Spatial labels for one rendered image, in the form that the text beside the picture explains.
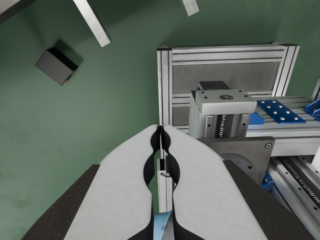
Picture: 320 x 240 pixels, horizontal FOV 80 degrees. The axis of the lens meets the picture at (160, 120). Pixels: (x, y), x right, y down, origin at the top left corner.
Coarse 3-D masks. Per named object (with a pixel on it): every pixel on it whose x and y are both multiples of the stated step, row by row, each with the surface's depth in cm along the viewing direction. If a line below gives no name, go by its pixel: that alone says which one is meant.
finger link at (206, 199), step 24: (168, 144) 11; (192, 144) 10; (192, 168) 8; (216, 168) 8; (192, 192) 7; (216, 192) 7; (240, 192) 7; (192, 216) 6; (216, 216) 6; (240, 216) 6
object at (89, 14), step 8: (80, 0) 50; (88, 0) 51; (80, 8) 51; (88, 8) 51; (88, 16) 52; (96, 16) 52; (88, 24) 52; (96, 24) 53; (96, 32) 54; (104, 32) 54; (104, 40) 55
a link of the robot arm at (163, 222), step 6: (156, 216) 40; (162, 216) 39; (168, 216) 38; (156, 222) 38; (162, 222) 37; (168, 222) 37; (156, 228) 37; (162, 228) 36; (168, 228) 36; (156, 234) 36; (162, 234) 35; (168, 234) 35
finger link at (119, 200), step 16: (128, 144) 10; (144, 144) 10; (112, 160) 9; (128, 160) 9; (144, 160) 9; (96, 176) 8; (112, 176) 8; (128, 176) 8; (144, 176) 8; (96, 192) 7; (112, 192) 7; (128, 192) 7; (144, 192) 7; (80, 208) 7; (96, 208) 7; (112, 208) 7; (128, 208) 7; (144, 208) 7; (80, 224) 6; (96, 224) 6; (112, 224) 6; (128, 224) 6; (144, 224) 6
